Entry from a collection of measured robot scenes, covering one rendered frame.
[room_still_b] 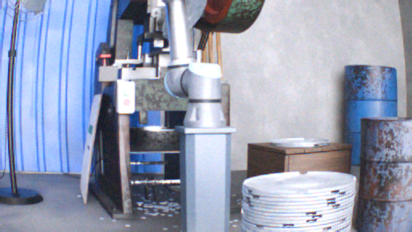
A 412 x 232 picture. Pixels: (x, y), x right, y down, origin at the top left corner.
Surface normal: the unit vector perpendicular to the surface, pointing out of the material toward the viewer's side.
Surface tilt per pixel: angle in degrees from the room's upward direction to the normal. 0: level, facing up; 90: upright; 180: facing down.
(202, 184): 90
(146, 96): 90
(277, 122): 90
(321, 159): 90
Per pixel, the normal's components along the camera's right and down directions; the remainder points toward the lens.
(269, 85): 0.37, 0.03
